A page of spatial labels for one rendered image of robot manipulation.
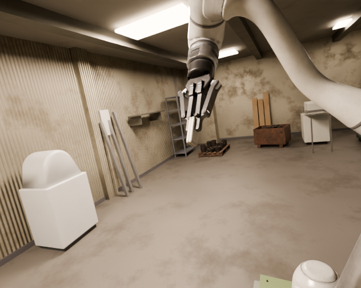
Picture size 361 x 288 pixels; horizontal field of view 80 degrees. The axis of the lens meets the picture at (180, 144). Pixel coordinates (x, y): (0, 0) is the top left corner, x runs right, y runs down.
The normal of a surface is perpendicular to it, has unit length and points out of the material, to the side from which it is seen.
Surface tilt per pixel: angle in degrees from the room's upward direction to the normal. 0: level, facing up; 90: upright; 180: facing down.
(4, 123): 90
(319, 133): 90
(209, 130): 90
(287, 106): 90
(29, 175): 80
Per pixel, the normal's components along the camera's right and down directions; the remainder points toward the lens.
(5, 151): 0.90, -0.07
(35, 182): -0.37, 0.04
